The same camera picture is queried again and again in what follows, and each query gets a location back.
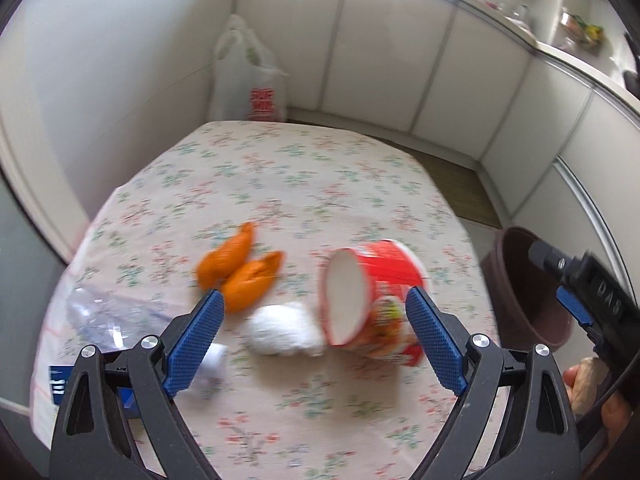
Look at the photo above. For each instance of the clear plastic bag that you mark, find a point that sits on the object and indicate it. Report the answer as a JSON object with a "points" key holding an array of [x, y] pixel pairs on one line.
{"points": [[110, 320]]}

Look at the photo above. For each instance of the yellow green packet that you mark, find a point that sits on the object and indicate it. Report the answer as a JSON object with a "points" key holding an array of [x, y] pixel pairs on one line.
{"points": [[594, 32]]}

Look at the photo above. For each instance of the brown round bin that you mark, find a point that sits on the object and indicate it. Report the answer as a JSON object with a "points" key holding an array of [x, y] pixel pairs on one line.
{"points": [[515, 285]]}

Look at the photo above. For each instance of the white kitchen cabinet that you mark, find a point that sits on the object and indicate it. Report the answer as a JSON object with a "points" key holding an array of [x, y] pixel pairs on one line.
{"points": [[390, 50]]}

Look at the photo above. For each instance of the floral tablecloth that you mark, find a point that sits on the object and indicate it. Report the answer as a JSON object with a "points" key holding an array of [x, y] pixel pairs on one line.
{"points": [[300, 185]]}

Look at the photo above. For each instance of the person's right hand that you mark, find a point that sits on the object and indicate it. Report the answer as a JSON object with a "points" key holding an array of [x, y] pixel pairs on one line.
{"points": [[582, 385]]}

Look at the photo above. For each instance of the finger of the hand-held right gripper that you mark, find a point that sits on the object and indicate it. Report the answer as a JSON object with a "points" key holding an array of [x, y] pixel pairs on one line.
{"points": [[575, 305], [550, 257]]}

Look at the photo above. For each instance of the white door frame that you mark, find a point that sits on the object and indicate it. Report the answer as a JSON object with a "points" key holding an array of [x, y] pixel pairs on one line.
{"points": [[35, 200]]}

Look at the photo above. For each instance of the white tissue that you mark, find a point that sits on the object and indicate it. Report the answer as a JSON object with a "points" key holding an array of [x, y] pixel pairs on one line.
{"points": [[280, 330], [216, 360]]}

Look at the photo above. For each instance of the blue paper packet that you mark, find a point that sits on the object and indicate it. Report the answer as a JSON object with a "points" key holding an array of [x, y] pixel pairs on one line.
{"points": [[62, 385]]}

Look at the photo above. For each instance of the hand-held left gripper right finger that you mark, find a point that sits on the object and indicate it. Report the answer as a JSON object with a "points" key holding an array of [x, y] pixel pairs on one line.
{"points": [[435, 340]]}

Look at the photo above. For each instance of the white plastic shopping bag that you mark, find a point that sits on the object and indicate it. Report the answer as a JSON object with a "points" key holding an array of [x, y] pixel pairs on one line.
{"points": [[240, 75]]}

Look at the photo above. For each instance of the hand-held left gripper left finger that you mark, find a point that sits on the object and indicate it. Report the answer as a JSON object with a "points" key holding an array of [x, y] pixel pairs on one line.
{"points": [[195, 340]]}

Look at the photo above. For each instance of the small glass jar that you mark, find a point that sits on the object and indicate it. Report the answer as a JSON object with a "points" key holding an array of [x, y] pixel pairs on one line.
{"points": [[522, 14]]}

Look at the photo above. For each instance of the red instant noodle cup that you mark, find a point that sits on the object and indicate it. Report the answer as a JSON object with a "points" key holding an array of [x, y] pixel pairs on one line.
{"points": [[390, 270]]}

